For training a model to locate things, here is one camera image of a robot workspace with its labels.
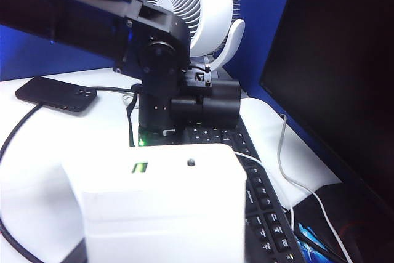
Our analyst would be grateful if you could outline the thick black HDMI cable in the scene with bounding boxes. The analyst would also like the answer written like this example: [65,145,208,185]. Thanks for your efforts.
[0,86,138,263]

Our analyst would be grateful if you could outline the white Type-C charging cable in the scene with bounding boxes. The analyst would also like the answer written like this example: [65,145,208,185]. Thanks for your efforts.
[233,150,296,233]

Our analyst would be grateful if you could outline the white charging base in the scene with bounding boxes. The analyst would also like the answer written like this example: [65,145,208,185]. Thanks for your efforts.
[60,144,248,263]

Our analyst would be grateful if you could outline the black smartphone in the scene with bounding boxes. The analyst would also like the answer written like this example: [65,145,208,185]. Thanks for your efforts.
[14,75,99,113]

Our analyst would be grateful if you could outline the black ASUS monitor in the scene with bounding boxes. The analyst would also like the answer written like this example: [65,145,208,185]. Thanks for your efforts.
[259,0,394,214]

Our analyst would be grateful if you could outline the black mouse pad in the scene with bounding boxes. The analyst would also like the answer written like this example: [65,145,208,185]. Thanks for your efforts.
[291,181,394,263]

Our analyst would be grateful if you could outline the black computer keyboard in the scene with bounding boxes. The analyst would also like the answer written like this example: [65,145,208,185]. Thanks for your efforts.
[135,118,305,263]

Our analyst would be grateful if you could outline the white desk fan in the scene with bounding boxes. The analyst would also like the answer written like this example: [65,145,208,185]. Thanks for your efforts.
[134,0,246,75]

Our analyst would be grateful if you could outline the grey braided charging cable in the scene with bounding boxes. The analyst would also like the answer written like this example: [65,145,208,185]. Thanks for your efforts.
[276,113,353,263]

